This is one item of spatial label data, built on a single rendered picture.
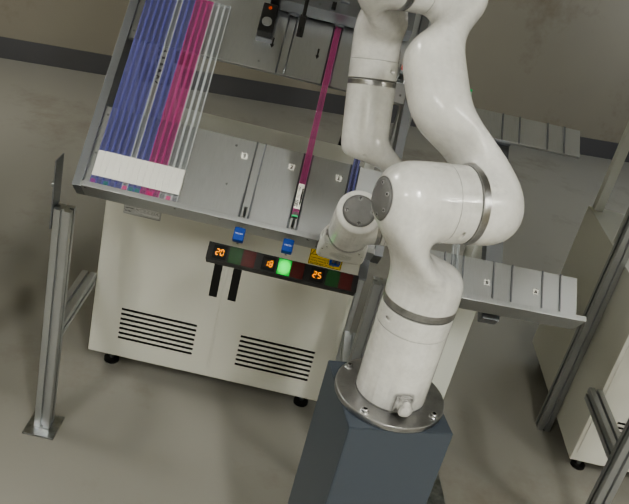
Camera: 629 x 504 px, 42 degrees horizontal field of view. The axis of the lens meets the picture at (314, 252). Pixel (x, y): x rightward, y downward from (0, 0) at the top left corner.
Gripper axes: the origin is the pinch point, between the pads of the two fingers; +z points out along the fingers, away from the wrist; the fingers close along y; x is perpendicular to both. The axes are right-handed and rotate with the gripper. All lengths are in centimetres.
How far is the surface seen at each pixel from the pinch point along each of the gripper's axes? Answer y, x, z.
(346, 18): -10, 56, -2
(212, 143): -32.9, 19.6, 2.5
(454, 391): 54, -9, 96
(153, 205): -41.9, 2.3, 3.0
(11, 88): -168, 114, 230
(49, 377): -61, -37, 39
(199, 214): -31.5, 2.3, 1.6
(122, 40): -59, 39, 1
